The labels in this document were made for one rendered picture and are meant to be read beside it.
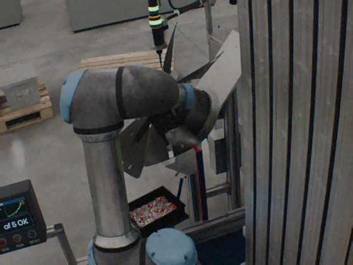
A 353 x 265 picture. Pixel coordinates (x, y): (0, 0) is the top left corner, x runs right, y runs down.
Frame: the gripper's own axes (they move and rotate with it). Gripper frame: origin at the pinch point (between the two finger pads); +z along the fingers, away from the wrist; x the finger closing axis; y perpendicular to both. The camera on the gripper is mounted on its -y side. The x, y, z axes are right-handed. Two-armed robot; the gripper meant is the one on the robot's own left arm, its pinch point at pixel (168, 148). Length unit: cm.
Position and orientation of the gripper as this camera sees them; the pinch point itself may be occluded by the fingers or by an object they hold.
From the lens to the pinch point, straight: 154.8
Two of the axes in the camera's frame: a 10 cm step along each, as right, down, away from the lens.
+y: 8.6, -5.0, 0.6
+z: 3.8, 7.3, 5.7
